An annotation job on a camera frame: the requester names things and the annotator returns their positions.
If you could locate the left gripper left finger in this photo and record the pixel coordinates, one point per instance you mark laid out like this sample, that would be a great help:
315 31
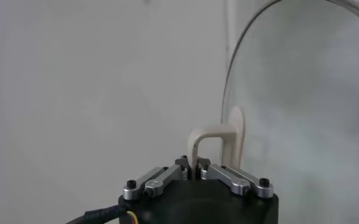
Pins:
164 178

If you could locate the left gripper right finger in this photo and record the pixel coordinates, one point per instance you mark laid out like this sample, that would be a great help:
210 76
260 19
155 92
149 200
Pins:
228 176

